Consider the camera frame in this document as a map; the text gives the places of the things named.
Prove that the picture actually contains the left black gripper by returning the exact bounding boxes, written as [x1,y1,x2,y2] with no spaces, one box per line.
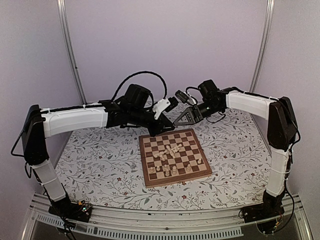
[129,107,176,138]

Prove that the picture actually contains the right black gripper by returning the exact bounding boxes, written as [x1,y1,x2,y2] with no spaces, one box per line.
[173,100,222,127]

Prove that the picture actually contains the wooden chess board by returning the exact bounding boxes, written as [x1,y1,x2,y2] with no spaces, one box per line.
[138,128,212,188]

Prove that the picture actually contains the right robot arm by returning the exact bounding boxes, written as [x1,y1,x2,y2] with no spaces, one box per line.
[174,79,301,218]

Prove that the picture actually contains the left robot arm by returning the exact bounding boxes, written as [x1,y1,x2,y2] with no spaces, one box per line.
[16,84,176,217]

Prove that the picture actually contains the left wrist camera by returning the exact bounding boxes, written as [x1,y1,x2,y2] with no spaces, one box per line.
[152,96,179,120]

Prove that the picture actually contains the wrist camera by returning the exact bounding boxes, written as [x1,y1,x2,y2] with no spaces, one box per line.
[152,96,179,120]
[175,90,198,106]

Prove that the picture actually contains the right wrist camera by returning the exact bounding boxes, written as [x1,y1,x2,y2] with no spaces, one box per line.
[175,90,198,106]

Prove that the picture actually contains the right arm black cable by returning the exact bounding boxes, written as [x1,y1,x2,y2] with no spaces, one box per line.
[185,86,201,97]

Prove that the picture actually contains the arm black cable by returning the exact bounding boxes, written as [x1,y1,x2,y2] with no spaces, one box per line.
[111,71,168,101]
[185,86,201,97]

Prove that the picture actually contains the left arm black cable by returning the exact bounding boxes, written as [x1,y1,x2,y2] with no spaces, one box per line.
[111,71,168,101]

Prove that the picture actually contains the front aluminium rail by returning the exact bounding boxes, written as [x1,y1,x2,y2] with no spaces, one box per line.
[21,194,315,240]

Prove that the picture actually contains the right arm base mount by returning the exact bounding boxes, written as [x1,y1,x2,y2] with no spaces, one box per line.
[240,197,285,223]

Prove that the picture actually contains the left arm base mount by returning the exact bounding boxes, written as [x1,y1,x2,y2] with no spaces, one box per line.
[48,198,93,223]

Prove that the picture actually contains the right aluminium frame post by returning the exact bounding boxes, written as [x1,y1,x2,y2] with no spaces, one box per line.
[249,0,275,93]

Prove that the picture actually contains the aluminium frame post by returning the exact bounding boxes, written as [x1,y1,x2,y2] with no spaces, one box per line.
[56,0,87,104]
[249,0,275,93]

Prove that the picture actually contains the left aluminium frame post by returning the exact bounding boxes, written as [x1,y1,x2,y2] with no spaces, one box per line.
[56,0,87,104]

